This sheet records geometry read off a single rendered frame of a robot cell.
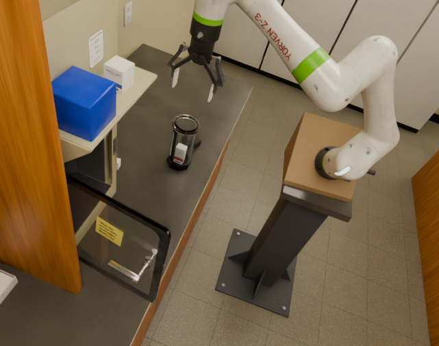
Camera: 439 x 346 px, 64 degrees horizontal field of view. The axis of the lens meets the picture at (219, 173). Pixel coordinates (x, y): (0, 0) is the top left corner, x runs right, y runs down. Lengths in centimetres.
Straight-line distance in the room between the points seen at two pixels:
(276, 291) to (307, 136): 114
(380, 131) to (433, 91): 276
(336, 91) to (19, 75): 79
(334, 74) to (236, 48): 299
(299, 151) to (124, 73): 95
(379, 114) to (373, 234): 182
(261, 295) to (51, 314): 144
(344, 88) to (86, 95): 70
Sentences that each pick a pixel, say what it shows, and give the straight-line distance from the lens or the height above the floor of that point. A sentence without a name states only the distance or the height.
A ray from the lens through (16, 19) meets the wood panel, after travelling 54.
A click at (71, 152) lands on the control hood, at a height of 148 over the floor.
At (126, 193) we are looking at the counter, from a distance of 139.
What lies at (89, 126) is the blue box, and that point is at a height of 155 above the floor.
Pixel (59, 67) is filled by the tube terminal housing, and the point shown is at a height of 161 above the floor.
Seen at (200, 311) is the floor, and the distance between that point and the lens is 221.
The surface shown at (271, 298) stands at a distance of 234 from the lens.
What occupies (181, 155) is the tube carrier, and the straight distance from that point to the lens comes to 141.
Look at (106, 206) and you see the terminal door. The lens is 83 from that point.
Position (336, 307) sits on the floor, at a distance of 254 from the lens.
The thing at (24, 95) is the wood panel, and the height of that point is 167.
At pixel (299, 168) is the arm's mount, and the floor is 101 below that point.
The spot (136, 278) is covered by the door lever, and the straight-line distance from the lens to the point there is 91.
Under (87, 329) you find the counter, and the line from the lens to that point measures 116.
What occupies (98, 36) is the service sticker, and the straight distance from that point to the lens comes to 88.
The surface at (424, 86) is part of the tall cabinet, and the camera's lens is 409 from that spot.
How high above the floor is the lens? 204
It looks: 47 degrees down
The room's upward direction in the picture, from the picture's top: 19 degrees clockwise
